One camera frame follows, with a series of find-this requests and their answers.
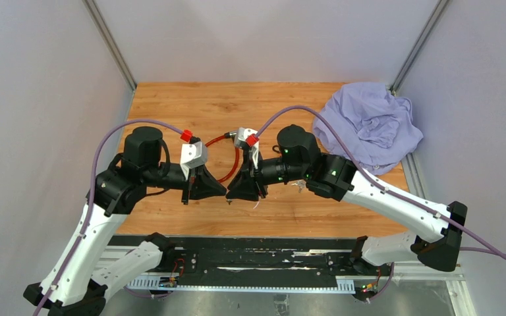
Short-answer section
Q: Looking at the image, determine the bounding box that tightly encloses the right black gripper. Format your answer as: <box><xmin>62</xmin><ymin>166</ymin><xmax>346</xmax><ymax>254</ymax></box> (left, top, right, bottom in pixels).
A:
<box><xmin>225</xmin><ymin>150</ymin><xmax>307</xmax><ymax>203</ymax></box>

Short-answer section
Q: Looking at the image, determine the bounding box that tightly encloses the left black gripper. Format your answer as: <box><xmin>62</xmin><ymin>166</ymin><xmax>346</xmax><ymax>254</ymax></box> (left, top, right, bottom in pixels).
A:
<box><xmin>144</xmin><ymin>161</ymin><xmax>227</xmax><ymax>204</ymax></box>

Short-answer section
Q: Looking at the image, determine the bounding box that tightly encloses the silver key pair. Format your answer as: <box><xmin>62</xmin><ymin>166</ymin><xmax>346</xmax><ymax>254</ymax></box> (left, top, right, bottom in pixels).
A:
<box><xmin>291</xmin><ymin>180</ymin><xmax>306</xmax><ymax>193</ymax></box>

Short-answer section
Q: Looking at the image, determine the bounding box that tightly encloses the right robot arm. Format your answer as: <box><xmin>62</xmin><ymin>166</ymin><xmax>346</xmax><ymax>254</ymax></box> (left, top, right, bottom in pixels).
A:
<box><xmin>226</xmin><ymin>124</ymin><xmax>467</xmax><ymax>275</ymax></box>

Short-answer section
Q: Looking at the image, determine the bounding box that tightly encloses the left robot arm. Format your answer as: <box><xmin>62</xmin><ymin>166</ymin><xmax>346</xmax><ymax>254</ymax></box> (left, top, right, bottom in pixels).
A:
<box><xmin>24</xmin><ymin>126</ymin><xmax>226</xmax><ymax>315</ymax></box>

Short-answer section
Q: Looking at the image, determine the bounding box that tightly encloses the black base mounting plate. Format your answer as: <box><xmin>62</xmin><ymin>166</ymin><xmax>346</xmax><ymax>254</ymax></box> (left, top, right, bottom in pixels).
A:
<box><xmin>132</xmin><ymin>236</ymin><xmax>395</xmax><ymax>290</ymax></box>

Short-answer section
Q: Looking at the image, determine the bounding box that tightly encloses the lavender crumpled cloth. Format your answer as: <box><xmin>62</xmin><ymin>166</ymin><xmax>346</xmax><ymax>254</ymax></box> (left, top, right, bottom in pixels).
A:
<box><xmin>320</xmin><ymin>82</ymin><xmax>424</xmax><ymax>176</ymax></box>

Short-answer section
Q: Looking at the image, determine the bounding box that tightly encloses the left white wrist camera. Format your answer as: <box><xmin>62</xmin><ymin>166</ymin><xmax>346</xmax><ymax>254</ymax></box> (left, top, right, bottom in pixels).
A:
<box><xmin>179</xmin><ymin>142</ymin><xmax>208</xmax><ymax>180</ymax></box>

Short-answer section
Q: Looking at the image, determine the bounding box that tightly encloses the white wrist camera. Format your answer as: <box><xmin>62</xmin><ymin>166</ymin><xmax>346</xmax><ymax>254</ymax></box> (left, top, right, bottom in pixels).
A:
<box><xmin>179</xmin><ymin>142</ymin><xmax>208</xmax><ymax>180</ymax></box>
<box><xmin>233</xmin><ymin>127</ymin><xmax>260</xmax><ymax>169</ymax></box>

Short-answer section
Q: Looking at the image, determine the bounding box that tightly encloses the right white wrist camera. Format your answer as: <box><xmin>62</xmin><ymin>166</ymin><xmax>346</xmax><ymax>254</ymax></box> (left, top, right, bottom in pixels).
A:
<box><xmin>233</xmin><ymin>127</ymin><xmax>260</xmax><ymax>169</ymax></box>

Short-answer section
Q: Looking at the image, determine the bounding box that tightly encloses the red cable lock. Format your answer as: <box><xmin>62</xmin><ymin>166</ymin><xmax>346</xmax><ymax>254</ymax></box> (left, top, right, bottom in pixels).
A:
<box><xmin>206</xmin><ymin>130</ymin><xmax>241</xmax><ymax>184</ymax></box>

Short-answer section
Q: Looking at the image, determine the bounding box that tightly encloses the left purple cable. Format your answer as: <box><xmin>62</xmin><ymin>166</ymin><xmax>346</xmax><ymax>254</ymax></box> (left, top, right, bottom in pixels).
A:
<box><xmin>32</xmin><ymin>118</ymin><xmax>193</xmax><ymax>316</ymax></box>

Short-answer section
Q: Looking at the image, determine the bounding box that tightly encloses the aluminium frame rail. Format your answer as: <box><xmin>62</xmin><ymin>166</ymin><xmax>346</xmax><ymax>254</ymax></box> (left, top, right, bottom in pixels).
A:
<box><xmin>125</xmin><ymin>244</ymin><xmax>463</xmax><ymax>294</ymax></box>

